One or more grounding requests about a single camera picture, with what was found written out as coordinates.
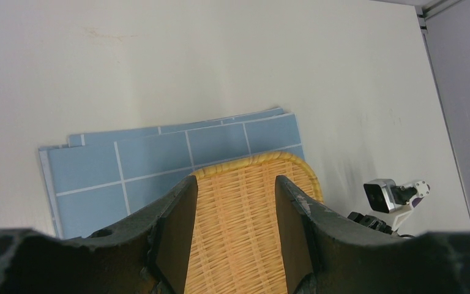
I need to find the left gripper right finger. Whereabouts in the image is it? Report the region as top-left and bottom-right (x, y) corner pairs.
(275, 175), (406, 293)

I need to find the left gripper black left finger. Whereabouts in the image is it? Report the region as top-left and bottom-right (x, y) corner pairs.
(66, 176), (198, 293)

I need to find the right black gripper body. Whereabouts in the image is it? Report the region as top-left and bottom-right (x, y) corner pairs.
(347, 211), (394, 235)

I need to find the woven bamboo placemat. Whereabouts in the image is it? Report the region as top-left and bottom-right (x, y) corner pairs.
(185, 151), (323, 293)

